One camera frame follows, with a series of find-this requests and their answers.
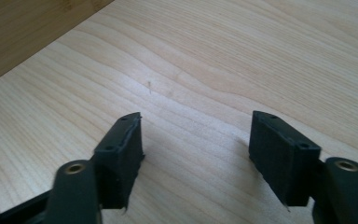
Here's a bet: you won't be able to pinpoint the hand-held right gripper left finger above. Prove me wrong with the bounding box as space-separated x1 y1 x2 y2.
90 112 145 213

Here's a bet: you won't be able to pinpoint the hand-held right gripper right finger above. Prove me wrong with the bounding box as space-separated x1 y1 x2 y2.
248 110 323 213

